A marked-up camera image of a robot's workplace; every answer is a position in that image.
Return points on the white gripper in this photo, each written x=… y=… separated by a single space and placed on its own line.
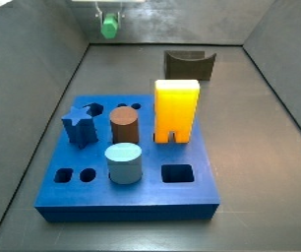
x=121 y=15

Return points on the green hexagon prism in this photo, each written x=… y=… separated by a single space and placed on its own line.
x=110 y=26

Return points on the blue foam peg board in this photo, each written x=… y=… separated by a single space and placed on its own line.
x=177 y=188

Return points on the black curved cradle stand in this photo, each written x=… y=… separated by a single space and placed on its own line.
x=189 y=65

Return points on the yellow arch block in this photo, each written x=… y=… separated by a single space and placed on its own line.
x=175 y=105

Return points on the brown cylinder peg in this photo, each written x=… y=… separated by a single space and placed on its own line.
x=125 y=125

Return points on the dark blue star peg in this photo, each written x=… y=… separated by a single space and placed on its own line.
x=79 y=125

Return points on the light blue cylinder peg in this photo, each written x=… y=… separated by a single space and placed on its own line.
x=125 y=163

